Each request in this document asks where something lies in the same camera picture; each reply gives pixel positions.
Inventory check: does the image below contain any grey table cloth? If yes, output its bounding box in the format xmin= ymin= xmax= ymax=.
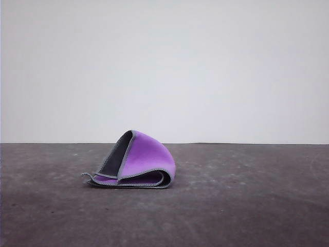
xmin=0 ymin=142 xmax=329 ymax=247

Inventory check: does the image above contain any purple towel with grey hem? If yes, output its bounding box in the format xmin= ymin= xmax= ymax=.
xmin=81 ymin=129 xmax=177 ymax=190

